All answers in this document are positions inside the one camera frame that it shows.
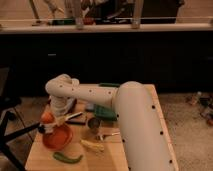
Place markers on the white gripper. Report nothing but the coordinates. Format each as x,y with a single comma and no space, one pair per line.
59,113

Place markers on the black bristle brush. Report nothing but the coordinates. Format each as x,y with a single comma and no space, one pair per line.
49,128

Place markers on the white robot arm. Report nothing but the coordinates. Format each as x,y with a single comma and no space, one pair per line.
144,139

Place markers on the red bowl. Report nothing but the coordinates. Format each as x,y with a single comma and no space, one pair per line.
58,139

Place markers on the grey purple wedge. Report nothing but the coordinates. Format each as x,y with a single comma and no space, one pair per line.
71,104

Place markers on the orange toy fruit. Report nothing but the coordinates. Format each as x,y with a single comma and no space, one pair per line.
47,118

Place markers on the wooden block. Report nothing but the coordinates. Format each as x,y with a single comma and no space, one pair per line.
80,120

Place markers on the blue sponge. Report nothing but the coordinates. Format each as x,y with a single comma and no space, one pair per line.
90,107

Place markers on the metal measuring cup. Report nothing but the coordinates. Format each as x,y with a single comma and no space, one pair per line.
94,124

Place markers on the green plastic tray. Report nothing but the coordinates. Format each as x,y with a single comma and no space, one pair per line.
102,112

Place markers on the metal fork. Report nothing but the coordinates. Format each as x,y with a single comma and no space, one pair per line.
101,137

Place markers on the green chili pepper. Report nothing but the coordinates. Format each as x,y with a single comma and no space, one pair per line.
62,158

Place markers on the yellow corn cob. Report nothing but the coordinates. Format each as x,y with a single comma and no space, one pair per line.
97,147

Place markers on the green object on shelf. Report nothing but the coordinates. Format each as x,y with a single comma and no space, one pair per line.
62,22

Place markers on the red object on shelf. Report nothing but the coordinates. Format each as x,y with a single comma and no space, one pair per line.
88,21

